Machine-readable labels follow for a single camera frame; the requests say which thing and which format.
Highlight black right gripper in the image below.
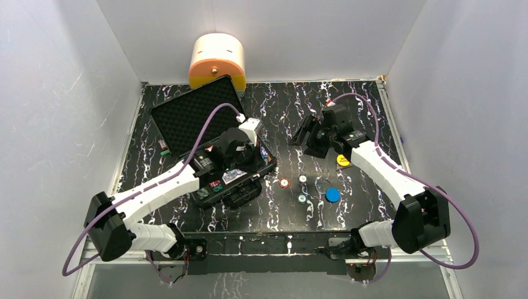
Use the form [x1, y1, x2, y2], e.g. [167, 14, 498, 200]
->
[287, 115, 336, 159]

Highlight blue poker card deck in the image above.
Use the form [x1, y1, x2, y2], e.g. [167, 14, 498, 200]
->
[222, 169, 246, 184]

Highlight red yellow poker chip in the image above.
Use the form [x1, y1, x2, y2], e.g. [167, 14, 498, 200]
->
[279, 178, 290, 188]

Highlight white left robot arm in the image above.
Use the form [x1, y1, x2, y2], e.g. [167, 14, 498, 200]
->
[84, 123, 263, 262]

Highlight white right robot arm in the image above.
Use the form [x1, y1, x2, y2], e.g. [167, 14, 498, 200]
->
[289, 105, 451, 258]

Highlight black poker set case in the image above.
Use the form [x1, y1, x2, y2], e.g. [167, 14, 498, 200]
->
[149, 75, 277, 209]

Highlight dark blue chip stack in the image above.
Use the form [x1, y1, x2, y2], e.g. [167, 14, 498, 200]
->
[260, 146, 273, 164]

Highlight yellow round button chip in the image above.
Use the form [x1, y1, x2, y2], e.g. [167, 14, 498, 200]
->
[336, 154, 351, 168]

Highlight blue yellow poker chip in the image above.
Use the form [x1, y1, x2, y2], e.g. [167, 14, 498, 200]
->
[298, 174, 308, 184]

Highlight clear acrylic dealer button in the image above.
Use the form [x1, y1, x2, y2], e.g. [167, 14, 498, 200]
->
[314, 178, 332, 195]

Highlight blue round button chip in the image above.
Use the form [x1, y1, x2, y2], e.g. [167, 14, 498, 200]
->
[325, 187, 341, 202]

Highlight small red green object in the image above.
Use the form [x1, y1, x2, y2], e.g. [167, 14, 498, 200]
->
[158, 140, 171, 156]

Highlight white and orange cylinder box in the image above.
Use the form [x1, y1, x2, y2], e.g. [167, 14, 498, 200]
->
[188, 33, 247, 97]

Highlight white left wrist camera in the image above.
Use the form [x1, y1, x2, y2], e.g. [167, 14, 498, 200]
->
[235, 114, 263, 145]

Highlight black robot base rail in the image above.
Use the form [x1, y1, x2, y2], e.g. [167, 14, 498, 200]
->
[148, 230, 393, 277]

